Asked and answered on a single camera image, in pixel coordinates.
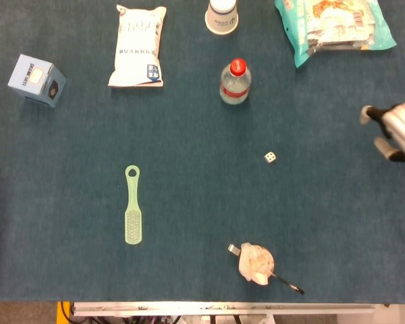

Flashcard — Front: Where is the blue cardboard box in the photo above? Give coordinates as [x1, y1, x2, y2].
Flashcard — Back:
[7, 53, 68, 109]

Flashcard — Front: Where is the silver aluminium frame rail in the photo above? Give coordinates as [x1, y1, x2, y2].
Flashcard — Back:
[70, 301, 381, 317]

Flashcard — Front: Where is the green plastic brush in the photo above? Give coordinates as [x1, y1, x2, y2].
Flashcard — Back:
[124, 165, 143, 245]

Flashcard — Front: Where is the white snack bag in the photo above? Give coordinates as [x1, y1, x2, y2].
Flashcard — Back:
[107, 4, 167, 88]

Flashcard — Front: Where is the clear bottle with red cap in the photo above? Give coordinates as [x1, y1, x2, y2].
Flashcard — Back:
[219, 58, 252, 105]

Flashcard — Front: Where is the crumpled tissue with tool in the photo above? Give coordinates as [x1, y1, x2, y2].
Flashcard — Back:
[227, 244, 305, 296]

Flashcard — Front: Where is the teal snack package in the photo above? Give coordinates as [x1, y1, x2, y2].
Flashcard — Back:
[274, 0, 398, 69]

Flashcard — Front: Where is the cup with crumpled tissue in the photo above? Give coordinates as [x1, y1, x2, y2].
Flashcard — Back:
[238, 242, 276, 286]

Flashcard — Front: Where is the yellow frame piece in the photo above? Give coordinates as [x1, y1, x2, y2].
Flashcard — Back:
[56, 301, 72, 324]

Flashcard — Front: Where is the black cable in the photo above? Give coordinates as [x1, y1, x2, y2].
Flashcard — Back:
[60, 301, 76, 324]

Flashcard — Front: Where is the white paper cup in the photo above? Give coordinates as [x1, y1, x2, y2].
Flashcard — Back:
[205, 0, 240, 36]

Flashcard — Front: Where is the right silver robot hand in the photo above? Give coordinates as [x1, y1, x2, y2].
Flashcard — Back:
[359, 97, 405, 165]

